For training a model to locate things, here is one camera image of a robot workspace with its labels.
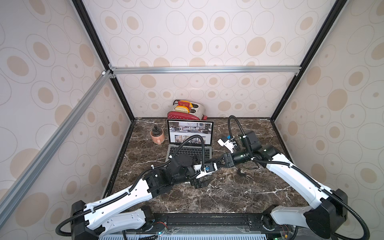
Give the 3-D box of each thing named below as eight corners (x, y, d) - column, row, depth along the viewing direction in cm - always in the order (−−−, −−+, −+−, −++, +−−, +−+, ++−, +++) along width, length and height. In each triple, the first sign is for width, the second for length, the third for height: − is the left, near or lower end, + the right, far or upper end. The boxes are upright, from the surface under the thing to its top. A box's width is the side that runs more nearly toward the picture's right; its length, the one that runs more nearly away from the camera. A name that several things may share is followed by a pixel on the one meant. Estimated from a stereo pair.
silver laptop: (167, 161, 98) (163, 145, 83) (171, 137, 111) (167, 119, 96) (212, 161, 98) (215, 145, 83) (210, 137, 111) (212, 119, 96)
